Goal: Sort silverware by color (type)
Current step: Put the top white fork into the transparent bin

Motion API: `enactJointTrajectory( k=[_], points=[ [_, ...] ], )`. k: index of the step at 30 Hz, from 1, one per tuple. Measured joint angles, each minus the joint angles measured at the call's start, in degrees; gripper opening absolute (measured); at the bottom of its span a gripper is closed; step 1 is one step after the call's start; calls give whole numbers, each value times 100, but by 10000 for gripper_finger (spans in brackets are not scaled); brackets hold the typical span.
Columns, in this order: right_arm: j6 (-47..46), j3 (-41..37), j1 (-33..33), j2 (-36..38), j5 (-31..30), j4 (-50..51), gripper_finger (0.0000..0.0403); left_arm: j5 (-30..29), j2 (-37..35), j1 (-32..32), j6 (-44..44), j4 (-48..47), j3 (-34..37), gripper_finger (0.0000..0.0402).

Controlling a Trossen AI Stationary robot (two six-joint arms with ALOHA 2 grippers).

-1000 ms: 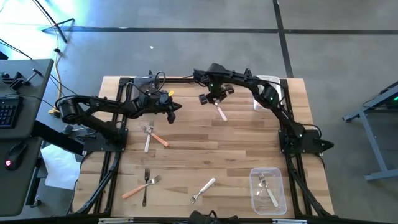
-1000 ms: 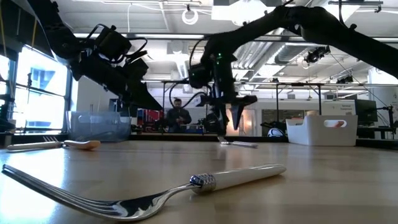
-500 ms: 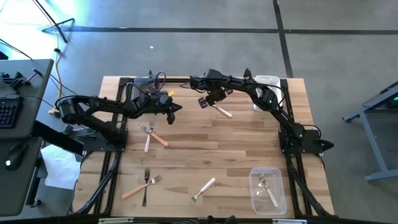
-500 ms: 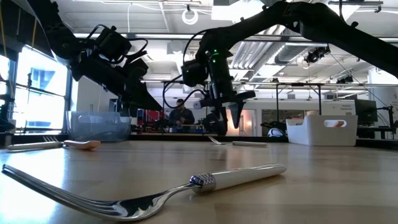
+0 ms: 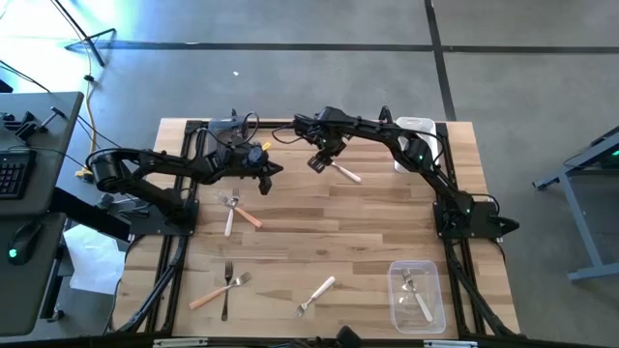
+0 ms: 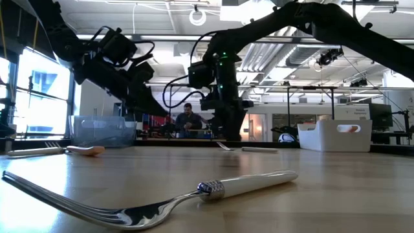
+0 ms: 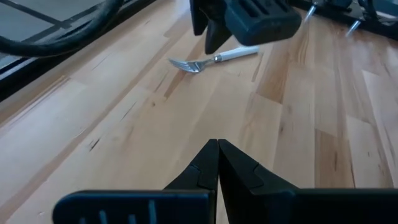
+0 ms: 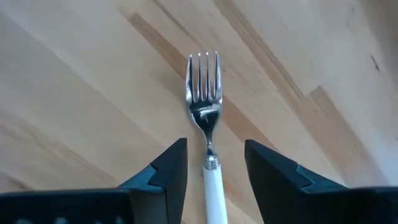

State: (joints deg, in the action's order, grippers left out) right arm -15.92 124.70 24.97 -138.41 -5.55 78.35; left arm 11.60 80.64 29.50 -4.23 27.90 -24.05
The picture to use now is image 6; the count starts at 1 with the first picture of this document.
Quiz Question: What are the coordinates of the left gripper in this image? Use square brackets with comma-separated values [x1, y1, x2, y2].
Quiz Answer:
[72, 53, 169, 118]

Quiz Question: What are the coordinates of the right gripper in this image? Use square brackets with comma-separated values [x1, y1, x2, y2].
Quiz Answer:
[199, 60, 255, 142]

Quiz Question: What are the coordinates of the white-handled silver fork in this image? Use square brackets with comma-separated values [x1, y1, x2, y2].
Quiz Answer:
[6, 146, 68, 158]
[215, 141, 279, 154]
[1, 170, 300, 231]

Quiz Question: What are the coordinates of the person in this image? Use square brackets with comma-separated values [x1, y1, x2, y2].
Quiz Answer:
[174, 102, 204, 139]

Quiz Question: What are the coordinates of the clear plastic bin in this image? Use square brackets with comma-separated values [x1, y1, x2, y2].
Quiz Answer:
[69, 115, 138, 149]

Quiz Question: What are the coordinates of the soccer ball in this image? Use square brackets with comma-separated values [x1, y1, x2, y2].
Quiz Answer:
[278, 132, 298, 144]

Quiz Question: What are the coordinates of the long ceiling light bar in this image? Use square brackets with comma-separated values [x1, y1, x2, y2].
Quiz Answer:
[76, 33, 414, 45]

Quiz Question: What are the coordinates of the white plastic bin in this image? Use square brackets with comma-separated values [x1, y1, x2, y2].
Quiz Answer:
[296, 119, 373, 153]

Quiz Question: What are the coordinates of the white ceiling light panel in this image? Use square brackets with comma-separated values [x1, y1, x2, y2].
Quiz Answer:
[219, 0, 276, 23]

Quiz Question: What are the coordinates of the white sign board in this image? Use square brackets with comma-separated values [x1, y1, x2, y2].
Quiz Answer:
[334, 104, 371, 121]

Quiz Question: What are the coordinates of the black background machine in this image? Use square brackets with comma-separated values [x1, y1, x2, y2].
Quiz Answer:
[0, 96, 17, 139]

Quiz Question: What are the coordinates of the black background stand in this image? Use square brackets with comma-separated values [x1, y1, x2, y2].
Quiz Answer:
[391, 109, 412, 145]

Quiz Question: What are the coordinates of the black right camera cable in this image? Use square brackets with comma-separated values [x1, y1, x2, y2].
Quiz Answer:
[162, 30, 218, 109]

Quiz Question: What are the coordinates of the black metal rig frame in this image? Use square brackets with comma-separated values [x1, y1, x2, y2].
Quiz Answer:
[286, 85, 336, 129]
[168, 83, 218, 140]

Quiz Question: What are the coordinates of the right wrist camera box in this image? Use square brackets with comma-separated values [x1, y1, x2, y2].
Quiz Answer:
[188, 60, 217, 90]

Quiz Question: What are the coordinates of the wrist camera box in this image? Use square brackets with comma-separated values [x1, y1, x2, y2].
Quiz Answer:
[98, 27, 139, 67]
[188, 60, 217, 90]

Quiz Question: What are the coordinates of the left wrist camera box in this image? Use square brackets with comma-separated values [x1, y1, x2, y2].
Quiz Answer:
[98, 27, 139, 67]

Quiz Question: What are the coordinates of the white cable coil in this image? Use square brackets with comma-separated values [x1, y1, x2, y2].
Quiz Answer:
[188, 8, 207, 27]

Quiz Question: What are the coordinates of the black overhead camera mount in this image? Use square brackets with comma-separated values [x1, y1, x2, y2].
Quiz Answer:
[316, 46, 345, 67]

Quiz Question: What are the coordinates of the yellow hanging cable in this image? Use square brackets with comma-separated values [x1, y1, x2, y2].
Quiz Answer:
[0, 0, 8, 52]
[32, 17, 40, 50]

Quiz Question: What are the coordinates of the small black overhead camera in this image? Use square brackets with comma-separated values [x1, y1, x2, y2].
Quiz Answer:
[350, 77, 369, 88]

